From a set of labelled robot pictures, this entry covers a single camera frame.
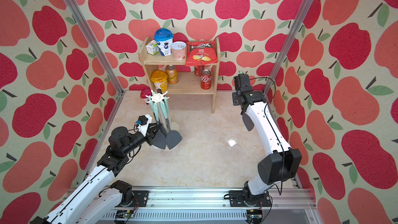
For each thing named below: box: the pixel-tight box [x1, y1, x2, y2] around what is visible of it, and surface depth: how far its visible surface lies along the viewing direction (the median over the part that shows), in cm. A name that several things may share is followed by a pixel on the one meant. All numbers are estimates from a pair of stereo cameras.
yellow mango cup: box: [150, 70, 168, 92], surface depth 88 cm
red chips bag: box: [186, 40, 218, 67], surface depth 76 cm
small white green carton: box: [145, 39, 160, 56], surface depth 80 cm
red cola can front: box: [200, 68, 212, 90], surface depth 88 cm
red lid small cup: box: [139, 87, 153, 106], surface depth 110 cm
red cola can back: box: [194, 64, 205, 77], surface depth 98 cm
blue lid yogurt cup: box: [153, 28, 175, 56], surface depth 76 cm
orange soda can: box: [165, 64, 179, 85], surface depth 91 cm
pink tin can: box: [171, 40, 188, 61], surface depth 76 cm
